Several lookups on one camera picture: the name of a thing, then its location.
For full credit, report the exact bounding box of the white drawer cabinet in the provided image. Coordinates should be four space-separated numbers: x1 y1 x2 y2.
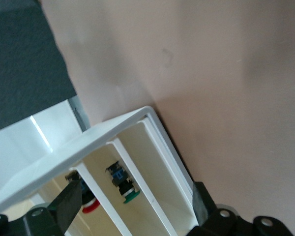
0 97 200 236

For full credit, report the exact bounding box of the empty white drawer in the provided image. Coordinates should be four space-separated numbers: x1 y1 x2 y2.
118 121 200 236

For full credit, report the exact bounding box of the green cap push button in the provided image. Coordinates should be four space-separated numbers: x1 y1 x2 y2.
105 163 140 205

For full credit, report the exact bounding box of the red cap push button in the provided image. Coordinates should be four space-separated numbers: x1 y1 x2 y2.
65 169 101 214

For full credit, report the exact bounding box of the white drawer holding red button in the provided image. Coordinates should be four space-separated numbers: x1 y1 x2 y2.
36 164 136 236

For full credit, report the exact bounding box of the lowest white drawer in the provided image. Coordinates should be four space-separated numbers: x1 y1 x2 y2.
137 118 197 226

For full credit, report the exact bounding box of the white drawer holding green button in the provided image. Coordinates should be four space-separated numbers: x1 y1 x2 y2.
82 141 175 236

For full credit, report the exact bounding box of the brown table mat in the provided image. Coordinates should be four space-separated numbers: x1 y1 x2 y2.
38 0 295 236

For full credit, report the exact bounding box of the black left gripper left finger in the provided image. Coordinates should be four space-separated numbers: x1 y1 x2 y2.
0 180 83 236

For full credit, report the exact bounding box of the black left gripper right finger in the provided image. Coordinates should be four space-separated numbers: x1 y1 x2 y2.
186 181 293 236

